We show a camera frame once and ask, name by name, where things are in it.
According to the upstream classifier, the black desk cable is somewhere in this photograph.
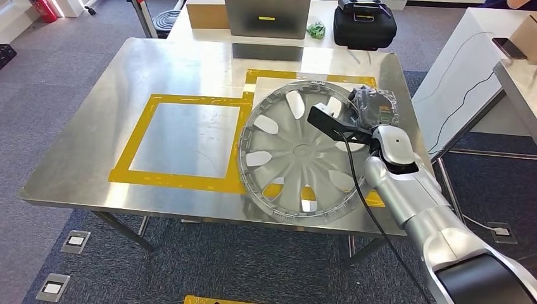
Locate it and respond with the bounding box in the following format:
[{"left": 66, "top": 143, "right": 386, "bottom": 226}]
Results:
[{"left": 427, "top": 71, "right": 496, "bottom": 155}]

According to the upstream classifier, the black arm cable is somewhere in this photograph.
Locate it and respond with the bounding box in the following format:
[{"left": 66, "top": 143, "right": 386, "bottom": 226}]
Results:
[{"left": 333, "top": 130, "right": 435, "bottom": 304}]

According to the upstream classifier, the pale table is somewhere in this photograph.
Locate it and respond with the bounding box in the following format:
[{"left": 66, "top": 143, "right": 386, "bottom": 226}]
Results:
[{"left": 167, "top": 0, "right": 420, "bottom": 50}]

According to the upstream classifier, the red fire extinguisher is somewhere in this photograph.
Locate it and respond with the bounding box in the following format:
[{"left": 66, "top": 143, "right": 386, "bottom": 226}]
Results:
[{"left": 28, "top": 0, "right": 59, "bottom": 24}]

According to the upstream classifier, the black equipment case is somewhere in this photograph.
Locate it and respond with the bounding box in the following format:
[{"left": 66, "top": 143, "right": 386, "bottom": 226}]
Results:
[{"left": 333, "top": 0, "right": 398, "bottom": 51}]

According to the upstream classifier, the black plastic crate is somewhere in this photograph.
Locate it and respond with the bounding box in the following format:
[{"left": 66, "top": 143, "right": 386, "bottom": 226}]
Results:
[{"left": 0, "top": 44, "right": 18, "bottom": 70}]

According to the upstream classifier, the white desk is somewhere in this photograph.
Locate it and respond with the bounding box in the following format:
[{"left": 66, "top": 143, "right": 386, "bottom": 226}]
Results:
[{"left": 413, "top": 7, "right": 537, "bottom": 157}]

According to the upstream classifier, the black smartphone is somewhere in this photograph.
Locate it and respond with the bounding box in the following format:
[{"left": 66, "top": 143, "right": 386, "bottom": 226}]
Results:
[{"left": 491, "top": 37, "right": 528, "bottom": 60}]

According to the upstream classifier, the grey equipment case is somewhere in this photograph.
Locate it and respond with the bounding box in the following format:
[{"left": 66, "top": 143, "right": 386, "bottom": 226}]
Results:
[{"left": 224, "top": 0, "right": 312, "bottom": 40}]

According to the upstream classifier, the black ribbed round base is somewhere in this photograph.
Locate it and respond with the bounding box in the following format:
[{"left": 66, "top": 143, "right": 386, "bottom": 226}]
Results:
[{"left": 151, "top": 9, "right": 181, "bottom": 39}]

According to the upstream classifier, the steel floor socket plate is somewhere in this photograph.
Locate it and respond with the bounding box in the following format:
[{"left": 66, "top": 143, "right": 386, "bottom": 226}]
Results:
[
  {"left": 486, "top": 222, "right": 518, "bottom": 245},
  {"left": 60, "top": 229, "right": 91, "bottom": 255},
  {"left": 35, "top": 272, "right": 71, "bottom": 303}
]

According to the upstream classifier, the white display stand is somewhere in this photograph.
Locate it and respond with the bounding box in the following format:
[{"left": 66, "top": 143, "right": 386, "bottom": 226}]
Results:
[{"left": 54, "top": 0, "right": 99, "bottom": 18}]

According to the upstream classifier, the green crumpled item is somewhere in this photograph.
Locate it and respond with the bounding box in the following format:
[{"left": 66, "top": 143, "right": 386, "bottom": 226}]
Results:
[{"left": 306, "top": 21, "right": 327, "bottom": 41}]

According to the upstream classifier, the grey plastic wheel cover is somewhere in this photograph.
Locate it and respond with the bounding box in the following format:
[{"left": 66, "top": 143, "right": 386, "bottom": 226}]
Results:
[{"left": 237, "top": 80, "right": 382, "bottom": 227}]

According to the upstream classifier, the brown cardboard box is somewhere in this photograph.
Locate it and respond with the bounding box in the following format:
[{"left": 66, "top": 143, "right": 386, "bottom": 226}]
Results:
[{"left": 509, "top": 15, "right": 537, "bottom": 65}]

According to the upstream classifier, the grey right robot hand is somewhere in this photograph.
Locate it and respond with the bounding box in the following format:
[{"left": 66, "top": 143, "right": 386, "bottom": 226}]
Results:
[{"left": 349, "top": 85, "right": 398, "bottom": 130}]

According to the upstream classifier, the flat cardboard box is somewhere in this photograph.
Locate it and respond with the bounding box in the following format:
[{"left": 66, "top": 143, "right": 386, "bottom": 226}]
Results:
[{"left": 186, "top": 3, "right": 231, "bottom": 30}]

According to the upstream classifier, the steel pole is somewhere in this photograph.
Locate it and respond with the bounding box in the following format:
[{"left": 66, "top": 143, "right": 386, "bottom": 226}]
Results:
[{"left": 127, "top": 0, "right": 158, "bottom": 39}]

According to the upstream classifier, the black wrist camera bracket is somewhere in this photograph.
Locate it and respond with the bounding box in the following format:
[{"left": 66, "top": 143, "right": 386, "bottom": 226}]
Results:
[{"left": 307, "top": 104, "right": 375, "bottom": 148}]

